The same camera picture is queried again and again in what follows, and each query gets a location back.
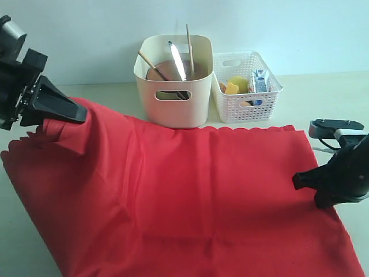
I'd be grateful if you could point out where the red scalloped cloth mat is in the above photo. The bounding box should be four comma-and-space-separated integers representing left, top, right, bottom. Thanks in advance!
1, 99, 364, 276

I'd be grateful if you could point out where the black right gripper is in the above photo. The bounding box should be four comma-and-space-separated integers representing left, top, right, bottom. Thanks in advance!
292, 134, 368, 209

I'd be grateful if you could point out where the blue white milk carton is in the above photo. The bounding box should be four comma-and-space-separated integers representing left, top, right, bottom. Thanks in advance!
248, 69, 270, 93

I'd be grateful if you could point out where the orange fried nugget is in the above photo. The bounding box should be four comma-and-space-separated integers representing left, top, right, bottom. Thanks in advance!
219, 82, 227, 93

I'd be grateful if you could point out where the white lattice plastic basket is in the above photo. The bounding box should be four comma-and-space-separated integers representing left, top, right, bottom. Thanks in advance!
211, 51, 283, 123

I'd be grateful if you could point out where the cream plastic bin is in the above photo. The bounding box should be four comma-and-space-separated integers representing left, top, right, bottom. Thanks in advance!
134, 35, 213, 129

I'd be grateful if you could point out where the wooden chopstick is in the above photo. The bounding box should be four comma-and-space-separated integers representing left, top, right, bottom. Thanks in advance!
186, 24, 195, 80
138, 51, 189, 100

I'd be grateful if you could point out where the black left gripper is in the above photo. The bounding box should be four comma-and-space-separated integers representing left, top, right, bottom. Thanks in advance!
1, 49, 87, 130

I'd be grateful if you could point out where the brown wooden plate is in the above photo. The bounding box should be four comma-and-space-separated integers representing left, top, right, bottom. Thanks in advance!
146, 60, 208, 81

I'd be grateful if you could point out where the silver table knife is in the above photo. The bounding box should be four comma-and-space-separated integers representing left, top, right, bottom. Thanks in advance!
168, 40, 187, 81

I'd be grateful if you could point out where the yellow cheese wedge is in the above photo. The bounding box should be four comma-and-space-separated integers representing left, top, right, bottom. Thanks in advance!
224, 82, 240, 95

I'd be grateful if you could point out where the brown egg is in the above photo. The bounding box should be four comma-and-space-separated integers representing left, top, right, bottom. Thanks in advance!
240, 101, 252, 107

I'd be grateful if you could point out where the yellow lemon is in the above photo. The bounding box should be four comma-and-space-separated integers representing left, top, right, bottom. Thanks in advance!
228, 76, 248, 94

